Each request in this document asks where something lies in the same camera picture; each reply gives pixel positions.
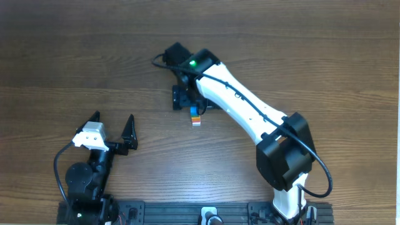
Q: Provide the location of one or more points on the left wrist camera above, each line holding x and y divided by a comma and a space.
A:
90, 137

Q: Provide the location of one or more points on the blue cube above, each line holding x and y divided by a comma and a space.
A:
194, 111

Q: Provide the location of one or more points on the mounting rail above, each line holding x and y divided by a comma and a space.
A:
175, 212

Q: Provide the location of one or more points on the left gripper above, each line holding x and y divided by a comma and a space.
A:
118, 147

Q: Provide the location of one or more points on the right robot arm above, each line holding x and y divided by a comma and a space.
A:
237, 109

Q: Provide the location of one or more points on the white cube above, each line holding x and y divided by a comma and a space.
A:
196, 123

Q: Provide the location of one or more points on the orange cube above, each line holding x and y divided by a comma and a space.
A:
196, 119

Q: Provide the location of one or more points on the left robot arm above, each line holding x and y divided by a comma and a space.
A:
81, 179

